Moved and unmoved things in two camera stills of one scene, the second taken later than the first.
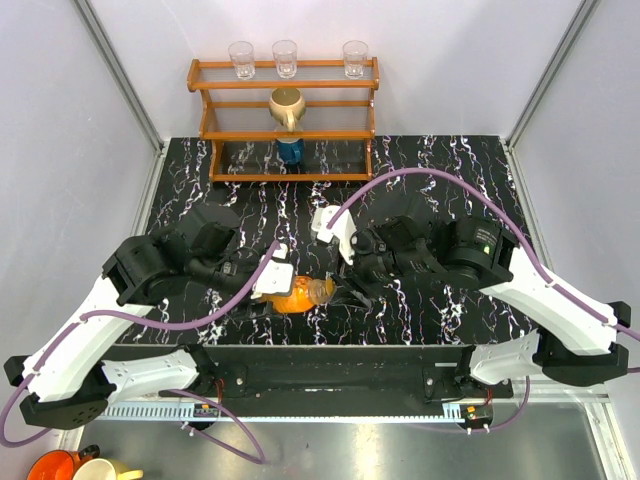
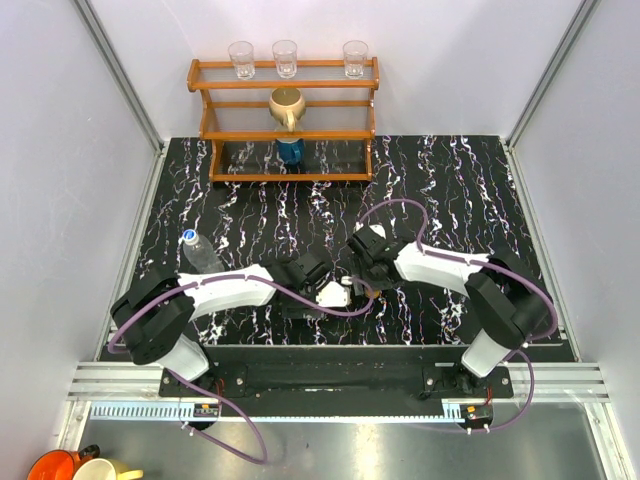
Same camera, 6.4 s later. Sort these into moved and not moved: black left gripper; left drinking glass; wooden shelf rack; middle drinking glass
Moved: black left gripper
Not moved: middle drinking glass; wooden shelf rack; left drinking glass
